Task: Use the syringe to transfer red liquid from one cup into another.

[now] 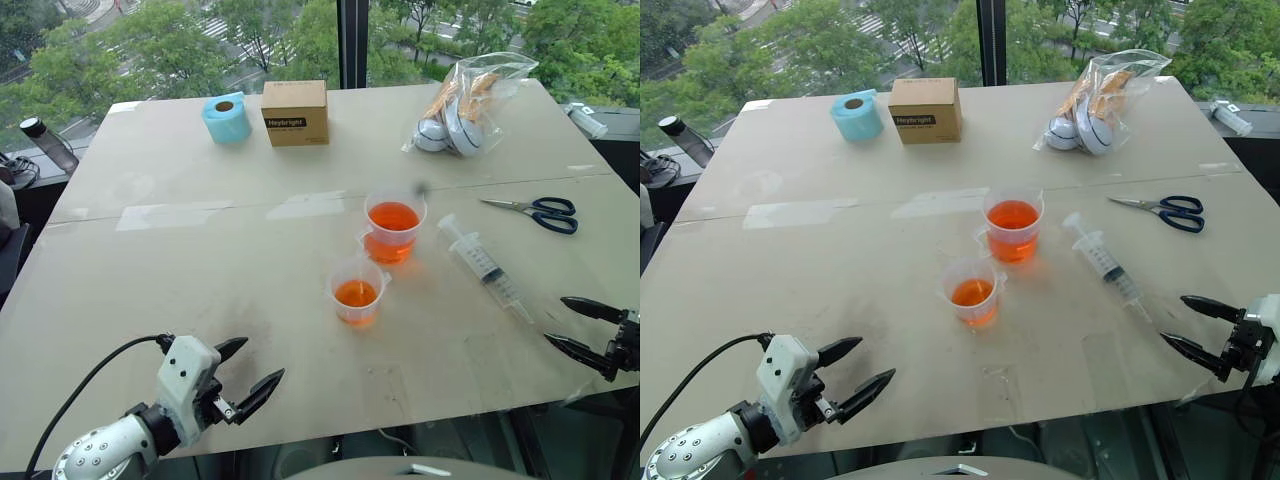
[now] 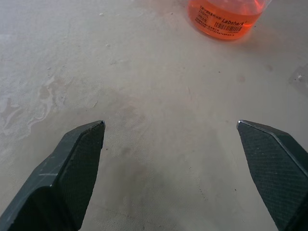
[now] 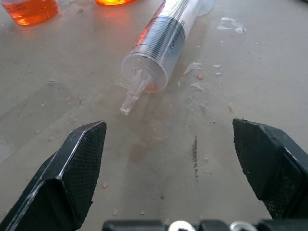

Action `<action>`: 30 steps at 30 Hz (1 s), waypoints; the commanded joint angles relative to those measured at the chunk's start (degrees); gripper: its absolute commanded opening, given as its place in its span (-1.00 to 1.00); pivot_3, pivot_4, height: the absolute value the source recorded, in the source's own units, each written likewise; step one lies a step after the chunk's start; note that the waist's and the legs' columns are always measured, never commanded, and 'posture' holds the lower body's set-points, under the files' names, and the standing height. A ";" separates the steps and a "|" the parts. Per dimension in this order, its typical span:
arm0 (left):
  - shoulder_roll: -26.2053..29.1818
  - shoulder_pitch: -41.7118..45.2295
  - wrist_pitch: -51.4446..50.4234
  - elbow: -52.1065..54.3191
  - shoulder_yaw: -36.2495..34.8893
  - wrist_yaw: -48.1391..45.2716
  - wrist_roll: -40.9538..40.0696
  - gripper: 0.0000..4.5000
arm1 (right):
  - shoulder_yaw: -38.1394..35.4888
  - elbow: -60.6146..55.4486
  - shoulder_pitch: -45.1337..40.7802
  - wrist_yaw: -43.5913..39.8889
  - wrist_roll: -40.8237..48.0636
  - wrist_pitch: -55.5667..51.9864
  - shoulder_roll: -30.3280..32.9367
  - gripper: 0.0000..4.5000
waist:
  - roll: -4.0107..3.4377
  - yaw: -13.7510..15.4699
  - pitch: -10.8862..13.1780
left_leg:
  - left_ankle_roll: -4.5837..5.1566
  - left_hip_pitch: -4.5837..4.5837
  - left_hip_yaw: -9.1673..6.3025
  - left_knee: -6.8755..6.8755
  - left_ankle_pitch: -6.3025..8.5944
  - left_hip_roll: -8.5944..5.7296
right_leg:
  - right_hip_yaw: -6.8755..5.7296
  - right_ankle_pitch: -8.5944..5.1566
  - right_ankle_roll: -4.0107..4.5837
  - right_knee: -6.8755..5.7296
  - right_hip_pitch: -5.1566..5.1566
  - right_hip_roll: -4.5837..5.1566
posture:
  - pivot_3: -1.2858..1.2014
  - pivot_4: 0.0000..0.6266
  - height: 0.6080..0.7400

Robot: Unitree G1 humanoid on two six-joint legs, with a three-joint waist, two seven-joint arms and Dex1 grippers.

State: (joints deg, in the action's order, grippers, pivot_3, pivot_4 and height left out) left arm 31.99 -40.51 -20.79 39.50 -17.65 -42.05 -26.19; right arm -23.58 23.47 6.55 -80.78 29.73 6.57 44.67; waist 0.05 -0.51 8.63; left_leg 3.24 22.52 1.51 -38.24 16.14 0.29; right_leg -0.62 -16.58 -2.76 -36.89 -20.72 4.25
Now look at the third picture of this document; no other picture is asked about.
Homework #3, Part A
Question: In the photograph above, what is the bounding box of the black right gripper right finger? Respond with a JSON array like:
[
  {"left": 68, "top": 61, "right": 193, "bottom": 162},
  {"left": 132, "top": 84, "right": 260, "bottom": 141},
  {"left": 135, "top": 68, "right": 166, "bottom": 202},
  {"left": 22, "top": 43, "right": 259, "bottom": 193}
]
[{"left": 232, "top": 117, "right": 308, "bottom": 228}]

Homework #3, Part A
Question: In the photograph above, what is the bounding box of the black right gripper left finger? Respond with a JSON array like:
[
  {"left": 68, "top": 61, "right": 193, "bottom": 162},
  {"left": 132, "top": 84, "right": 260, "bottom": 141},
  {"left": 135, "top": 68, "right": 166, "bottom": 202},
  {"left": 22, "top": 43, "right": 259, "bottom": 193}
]
[{"left": 0, "top": 120, "right": 107, "bottom": 231}]

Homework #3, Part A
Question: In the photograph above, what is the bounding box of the large clear plastic syringe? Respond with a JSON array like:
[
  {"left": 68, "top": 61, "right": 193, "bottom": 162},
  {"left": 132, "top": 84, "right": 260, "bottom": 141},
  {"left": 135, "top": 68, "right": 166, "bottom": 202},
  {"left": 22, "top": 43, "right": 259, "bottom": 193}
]
[{"left": 120, "top": 0, "right": 215, "bottom": 116}]

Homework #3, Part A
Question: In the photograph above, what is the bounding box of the beaker with orange liquid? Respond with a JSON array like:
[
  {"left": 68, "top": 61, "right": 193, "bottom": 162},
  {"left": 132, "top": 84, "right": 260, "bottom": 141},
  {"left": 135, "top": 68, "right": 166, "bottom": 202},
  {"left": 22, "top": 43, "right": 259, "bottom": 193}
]
[{"left": 2, "top": 0, "right": 59, "bottom": 26}]

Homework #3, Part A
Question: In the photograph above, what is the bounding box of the orange liquid container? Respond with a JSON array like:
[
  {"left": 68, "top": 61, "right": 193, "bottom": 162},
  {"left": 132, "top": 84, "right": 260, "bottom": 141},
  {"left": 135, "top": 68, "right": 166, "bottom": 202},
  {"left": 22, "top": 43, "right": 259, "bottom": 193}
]
[{"left": 95, "top": 0, "right": 133, "bottom": 6}]

